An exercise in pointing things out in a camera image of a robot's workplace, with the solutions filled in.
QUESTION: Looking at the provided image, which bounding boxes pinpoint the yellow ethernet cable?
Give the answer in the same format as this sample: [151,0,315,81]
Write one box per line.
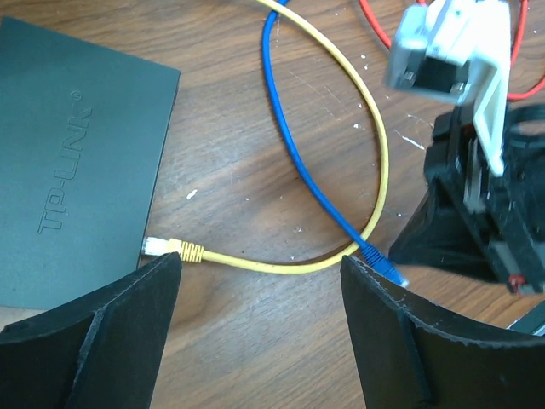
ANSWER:
[142,0,391,276]

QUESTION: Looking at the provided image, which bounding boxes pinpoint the red ethernet cable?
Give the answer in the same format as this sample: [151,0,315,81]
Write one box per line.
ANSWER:
[357,0,545,102]

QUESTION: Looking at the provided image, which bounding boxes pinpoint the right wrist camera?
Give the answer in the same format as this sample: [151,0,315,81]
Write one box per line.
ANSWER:
[384,1,511,176]

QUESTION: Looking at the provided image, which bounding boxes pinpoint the blue ethernet cable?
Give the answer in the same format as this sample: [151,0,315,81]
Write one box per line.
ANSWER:
[261,0,410,287]

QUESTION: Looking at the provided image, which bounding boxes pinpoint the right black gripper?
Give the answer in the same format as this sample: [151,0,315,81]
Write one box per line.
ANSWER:
[388,104,544,293]

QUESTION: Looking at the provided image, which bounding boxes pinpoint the black network switch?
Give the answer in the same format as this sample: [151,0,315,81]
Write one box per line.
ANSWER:
[1,16,181,309]

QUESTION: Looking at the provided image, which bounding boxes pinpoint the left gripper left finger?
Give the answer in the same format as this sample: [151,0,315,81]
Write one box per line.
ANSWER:
[1,253,181,408]

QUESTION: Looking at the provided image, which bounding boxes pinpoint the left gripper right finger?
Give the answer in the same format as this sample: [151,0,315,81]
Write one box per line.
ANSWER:
[341,256,544,408]

